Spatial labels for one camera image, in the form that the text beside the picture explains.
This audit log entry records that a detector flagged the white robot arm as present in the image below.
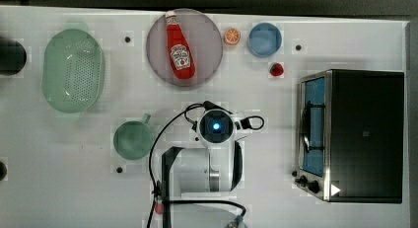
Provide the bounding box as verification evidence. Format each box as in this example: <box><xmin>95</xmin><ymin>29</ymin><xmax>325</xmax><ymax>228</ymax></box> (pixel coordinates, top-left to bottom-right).
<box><xmin>161</xmin><ymin>110</ymin><xmax>248</xmax><ymax>228</ymax></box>

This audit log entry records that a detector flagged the green mug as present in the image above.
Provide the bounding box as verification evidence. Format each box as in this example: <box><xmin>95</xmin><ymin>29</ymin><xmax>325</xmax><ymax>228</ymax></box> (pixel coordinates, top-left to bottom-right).
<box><xmin>113</xmin><ymin>114</ymin><xmax>154</xmax><ymax>160</ymax></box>

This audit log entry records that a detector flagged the red plush ketchup bottle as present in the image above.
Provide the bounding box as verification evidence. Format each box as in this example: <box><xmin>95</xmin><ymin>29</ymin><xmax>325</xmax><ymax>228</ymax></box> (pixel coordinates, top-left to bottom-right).
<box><xmin>165</xmin><ymin>11</ymin><xmax>195</xmax><ymax>80</ymax></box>

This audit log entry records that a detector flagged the orange slice toy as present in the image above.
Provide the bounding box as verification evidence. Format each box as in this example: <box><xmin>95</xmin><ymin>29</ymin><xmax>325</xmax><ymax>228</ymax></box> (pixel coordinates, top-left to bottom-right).
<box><xmin>224</xmin><ymin>28</ymin><xmax>241</xmax><ymax>45</ymax></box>

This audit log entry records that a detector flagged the small red strawberry toy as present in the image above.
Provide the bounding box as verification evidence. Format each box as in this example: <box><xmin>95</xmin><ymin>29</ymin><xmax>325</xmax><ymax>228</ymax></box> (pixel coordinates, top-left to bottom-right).
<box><xmin>269</xmin><ymin>63</ymin><xmax>284</xmax><ymax>77</ymax></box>

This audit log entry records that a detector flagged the blue cup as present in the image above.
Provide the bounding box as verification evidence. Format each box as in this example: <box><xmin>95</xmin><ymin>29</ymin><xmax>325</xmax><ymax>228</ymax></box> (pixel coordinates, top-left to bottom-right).
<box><xmin>247</xmin><ymin>23</ymin><xmax>283</xmax><ymax>58</ymax></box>

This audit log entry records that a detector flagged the red plush strawberry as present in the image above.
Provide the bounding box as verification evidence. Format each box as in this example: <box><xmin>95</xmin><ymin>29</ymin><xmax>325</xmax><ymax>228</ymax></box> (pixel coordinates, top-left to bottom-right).
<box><xmin>155</xmin><ymin>203</ymin><xmax>164</xmax><ymax>215</ymax></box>

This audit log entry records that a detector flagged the silver black toaster oven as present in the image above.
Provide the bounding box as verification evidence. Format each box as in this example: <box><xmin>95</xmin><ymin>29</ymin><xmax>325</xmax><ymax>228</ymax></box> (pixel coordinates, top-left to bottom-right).
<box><xmin>292</xmin><ymin>69</ymin><xmax>405</xmax><ymax>203</ymax></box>

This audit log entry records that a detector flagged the green perforated colander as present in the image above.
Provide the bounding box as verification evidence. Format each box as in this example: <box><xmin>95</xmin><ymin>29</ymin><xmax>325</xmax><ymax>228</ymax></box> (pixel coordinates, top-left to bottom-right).
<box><xmin>41</xmin><ymin>22</ymin><xmax>105</xmax><ymax>114</ymax></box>

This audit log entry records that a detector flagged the black round pot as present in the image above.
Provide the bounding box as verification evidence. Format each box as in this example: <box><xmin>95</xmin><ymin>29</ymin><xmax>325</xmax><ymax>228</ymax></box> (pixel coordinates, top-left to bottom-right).
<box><xmin>0</xmin><ymin>162</ymin><xmax>8</xmax><ymax>181</ymax></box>

